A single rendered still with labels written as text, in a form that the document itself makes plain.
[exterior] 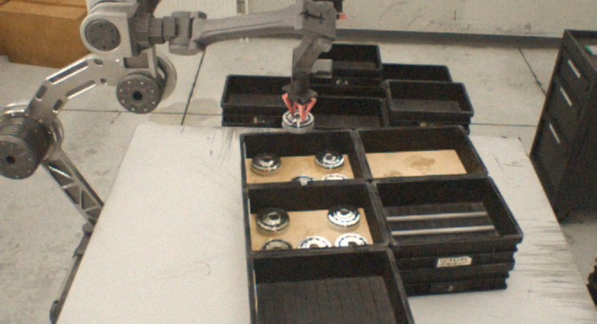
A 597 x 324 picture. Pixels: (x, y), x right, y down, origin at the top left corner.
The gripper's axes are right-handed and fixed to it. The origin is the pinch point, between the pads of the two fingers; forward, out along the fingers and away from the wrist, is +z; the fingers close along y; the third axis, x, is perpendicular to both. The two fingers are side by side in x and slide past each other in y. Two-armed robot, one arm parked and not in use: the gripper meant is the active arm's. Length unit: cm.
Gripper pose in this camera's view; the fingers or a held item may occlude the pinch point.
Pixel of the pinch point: (298, 114)
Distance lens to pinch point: 214.0
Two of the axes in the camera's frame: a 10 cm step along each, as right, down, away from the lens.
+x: -7.1, 3.7, -6.0
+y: -7.0, -4.3, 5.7
